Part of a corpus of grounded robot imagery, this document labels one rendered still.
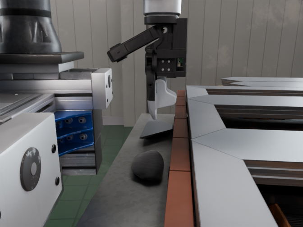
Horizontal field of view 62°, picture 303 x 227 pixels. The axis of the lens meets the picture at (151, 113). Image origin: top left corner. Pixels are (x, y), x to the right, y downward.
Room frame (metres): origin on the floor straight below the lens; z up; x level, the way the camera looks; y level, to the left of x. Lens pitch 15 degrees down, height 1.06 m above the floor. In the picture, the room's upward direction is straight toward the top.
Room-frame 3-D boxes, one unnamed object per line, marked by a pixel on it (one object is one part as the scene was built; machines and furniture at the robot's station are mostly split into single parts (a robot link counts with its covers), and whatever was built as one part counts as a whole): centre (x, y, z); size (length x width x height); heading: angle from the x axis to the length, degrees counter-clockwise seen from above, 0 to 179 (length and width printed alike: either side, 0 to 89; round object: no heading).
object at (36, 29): (0.67, 0.31, 1.09); 0.15 x 0.15 x 0.10
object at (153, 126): (1.09, -0.04, 0.70); 0.39 x 0.12 x 0.04; 173
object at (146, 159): (0.73, 0.01, 0.69); 0.20 x 0.10 x 0.03; 179
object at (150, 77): (0.52, 0.00, 0.99); 0.05 x 0.02 x 0.09; 173
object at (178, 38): (0.54, -0.03, 1.05); 0.09 x 0.08 x 0.12; 83
